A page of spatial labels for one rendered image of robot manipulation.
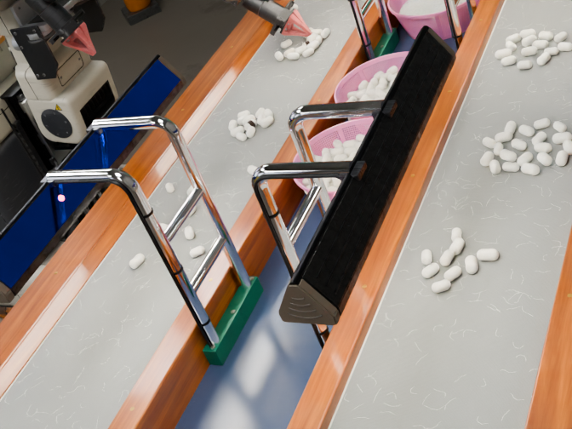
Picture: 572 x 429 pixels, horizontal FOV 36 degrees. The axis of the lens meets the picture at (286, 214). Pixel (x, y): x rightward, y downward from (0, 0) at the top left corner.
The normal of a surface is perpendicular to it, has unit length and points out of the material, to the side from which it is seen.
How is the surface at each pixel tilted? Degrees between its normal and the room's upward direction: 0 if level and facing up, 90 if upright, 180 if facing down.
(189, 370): 90
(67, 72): 98
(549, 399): 0
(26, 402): 0
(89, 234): 0
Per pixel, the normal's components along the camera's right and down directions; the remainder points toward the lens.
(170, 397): 0.88, 0.00
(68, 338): -0.32, -0.76
